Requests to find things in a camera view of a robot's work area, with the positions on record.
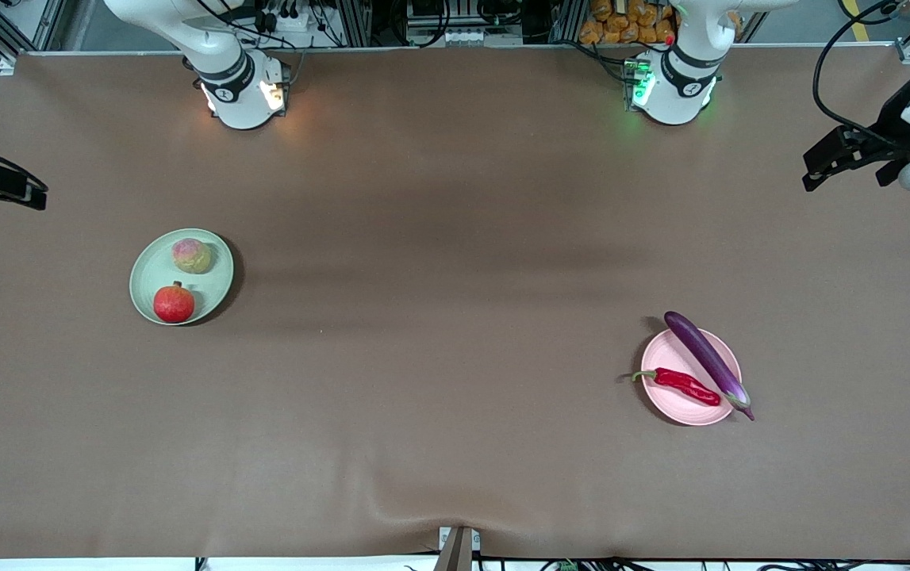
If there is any yellow pink peach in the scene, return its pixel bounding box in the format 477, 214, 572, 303
171, 237, 214, 275

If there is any red pomegranate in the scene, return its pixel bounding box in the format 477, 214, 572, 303
153, 280, 197, 325

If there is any long purple eggplant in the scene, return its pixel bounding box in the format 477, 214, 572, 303
663, 310, 756, 422

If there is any red chili pepper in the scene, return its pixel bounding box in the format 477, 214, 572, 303
631, 366, 723, 408

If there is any light green plate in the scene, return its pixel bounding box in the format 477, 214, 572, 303
129, 228, 235, 327

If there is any pink plate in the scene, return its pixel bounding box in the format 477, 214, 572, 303
641, 326, 743, 427

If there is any pile of orange snack bags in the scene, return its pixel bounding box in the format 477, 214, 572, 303
578, 0, 678, 45

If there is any white power strip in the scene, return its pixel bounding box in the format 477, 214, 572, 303
252, 0, 322, 34

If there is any brown table mat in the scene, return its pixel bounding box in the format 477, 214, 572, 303
0, 46, 910, 561

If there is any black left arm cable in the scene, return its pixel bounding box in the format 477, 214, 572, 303
810, 0, 901, 145

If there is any metal bracket at table edge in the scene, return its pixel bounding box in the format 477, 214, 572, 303
438, 526, 482, 571

